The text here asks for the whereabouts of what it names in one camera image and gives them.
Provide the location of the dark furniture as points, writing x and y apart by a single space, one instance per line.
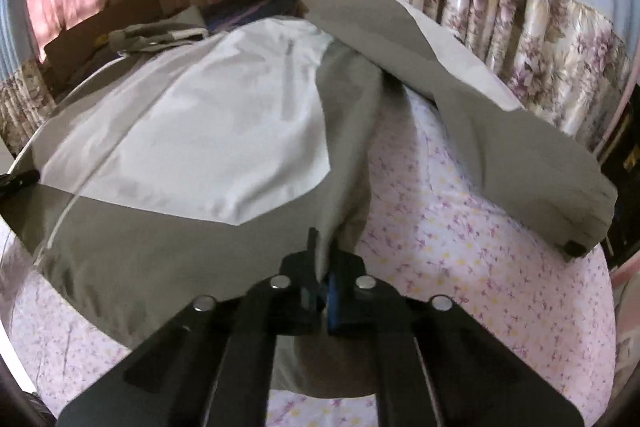
617 187

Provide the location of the folded grey white garment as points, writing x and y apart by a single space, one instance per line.
155 38

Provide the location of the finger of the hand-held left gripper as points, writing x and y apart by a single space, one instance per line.
17 181

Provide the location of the blue floral curtain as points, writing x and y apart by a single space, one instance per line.
500 7
20 97

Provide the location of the grey and white jacket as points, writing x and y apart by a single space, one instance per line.
175 132

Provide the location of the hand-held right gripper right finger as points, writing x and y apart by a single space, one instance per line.
334 307

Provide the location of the dark striped blanket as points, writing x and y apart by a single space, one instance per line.
250 9

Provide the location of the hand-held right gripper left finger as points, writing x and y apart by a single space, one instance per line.
300 307

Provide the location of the brown headboard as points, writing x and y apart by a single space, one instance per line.
100 22

